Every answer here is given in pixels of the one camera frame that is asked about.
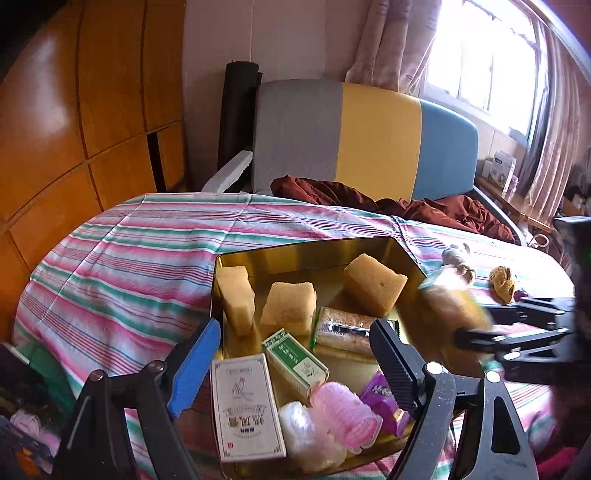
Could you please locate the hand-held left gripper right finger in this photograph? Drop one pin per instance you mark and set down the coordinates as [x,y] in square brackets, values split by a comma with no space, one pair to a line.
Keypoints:
[399,374]

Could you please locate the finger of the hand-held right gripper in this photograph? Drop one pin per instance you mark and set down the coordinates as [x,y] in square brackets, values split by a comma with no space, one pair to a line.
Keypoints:
[535,310]
[512,344]

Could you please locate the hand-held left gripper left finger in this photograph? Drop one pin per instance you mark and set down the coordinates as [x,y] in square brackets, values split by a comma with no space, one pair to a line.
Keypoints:
[194,364]

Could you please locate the purple snack packet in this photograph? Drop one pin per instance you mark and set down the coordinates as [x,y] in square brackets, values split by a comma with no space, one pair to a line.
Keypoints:
[383,401]
[521,294]

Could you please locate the cracker packet with barcode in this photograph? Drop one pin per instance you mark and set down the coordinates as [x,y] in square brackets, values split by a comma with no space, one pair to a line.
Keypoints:
[346,330]

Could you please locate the pink hair roller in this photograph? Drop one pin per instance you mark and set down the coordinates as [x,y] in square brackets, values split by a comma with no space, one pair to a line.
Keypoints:
[344,415]

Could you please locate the cracker packet yellow label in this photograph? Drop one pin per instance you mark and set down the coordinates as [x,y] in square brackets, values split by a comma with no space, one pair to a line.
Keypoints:
[455,295]

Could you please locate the large yellow sponge block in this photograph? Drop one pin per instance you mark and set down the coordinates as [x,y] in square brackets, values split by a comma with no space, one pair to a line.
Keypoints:
[376,279]

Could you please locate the green paper box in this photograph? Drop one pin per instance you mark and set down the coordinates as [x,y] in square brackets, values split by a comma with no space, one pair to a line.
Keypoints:
[295,362]

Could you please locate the clear plastic bundle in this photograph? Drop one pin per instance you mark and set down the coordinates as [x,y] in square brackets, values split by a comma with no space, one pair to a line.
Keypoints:
[304,434]

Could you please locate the maroon gift box gold interior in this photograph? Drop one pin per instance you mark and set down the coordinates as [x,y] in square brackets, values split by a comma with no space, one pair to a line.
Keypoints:
[323,258]

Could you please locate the tan crumpled cloth bundle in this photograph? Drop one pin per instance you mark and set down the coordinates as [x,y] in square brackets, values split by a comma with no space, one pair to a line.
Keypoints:
[502,284]

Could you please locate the white printed paper box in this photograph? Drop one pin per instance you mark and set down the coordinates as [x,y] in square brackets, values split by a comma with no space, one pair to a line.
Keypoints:
[247,406]

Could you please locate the cream cloth bundle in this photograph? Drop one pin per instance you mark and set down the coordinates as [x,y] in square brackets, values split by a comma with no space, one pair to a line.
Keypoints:
[457,261]

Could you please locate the wooden side table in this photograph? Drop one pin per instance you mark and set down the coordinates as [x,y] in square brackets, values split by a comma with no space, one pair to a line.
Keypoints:
[521,207]

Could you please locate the striped bed sheet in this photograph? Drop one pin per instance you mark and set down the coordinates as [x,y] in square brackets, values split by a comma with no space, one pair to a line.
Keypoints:
[138,258]

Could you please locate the white cardboard box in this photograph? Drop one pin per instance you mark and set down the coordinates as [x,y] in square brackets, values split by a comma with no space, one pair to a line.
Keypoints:
[501,168]

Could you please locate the beige curtain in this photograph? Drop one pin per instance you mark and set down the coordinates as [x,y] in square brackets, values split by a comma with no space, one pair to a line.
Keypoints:
[392,41]
[561,124]

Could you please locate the dark cloth pile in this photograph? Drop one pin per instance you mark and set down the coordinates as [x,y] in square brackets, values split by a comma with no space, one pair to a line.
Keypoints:
[23,415]

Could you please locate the dark red blanket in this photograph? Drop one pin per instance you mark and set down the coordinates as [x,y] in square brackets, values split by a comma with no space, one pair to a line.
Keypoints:
[351,196]

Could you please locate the white foam piece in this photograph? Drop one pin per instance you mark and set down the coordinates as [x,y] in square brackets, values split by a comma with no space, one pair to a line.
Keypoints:
[228,170]

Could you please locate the grey yellow blue headboard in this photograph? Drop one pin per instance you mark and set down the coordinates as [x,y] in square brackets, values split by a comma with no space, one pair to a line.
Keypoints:
[378,138]

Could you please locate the black rolled mat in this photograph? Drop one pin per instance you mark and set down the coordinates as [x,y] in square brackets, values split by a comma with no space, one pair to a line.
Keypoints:
[238,115]

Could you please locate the wooden wardrobe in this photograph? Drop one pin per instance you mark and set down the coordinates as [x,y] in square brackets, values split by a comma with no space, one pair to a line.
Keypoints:
[69,138]

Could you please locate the window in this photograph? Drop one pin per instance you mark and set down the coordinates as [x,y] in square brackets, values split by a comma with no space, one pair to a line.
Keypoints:
[485,55]

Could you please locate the grey bed frame rail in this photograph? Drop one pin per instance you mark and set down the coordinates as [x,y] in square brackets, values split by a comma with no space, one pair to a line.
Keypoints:
[501,212]

